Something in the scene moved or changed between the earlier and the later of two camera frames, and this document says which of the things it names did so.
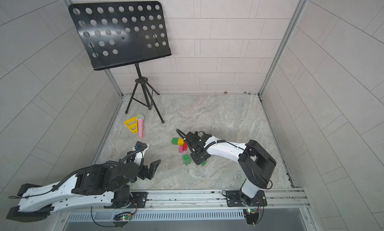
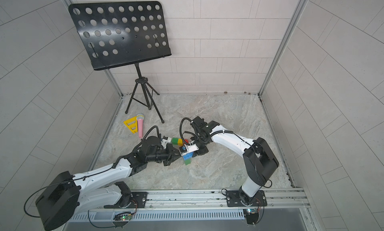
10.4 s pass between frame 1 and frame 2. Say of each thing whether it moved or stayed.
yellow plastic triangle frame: stayed
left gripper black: moved
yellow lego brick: stayed
